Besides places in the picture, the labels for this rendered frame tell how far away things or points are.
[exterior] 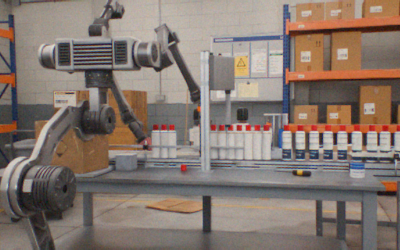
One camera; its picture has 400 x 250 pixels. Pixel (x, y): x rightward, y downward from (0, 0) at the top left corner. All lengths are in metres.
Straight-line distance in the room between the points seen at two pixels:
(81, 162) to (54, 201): 0.65
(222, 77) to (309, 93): 4.58
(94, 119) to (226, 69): 0.80
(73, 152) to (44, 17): 6.16
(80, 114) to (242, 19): 5.25
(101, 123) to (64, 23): 6.14
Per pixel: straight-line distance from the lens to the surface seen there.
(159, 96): 7.40
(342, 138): 2.63
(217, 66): 2.51
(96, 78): 2.22
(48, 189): 1.81
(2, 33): 7.16
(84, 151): 2.44
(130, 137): 6.09
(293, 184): 2.20
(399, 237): 2.94
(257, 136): 2.62
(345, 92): 7.06
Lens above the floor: 1.21
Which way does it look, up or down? 3 degrees down
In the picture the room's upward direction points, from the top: straight up
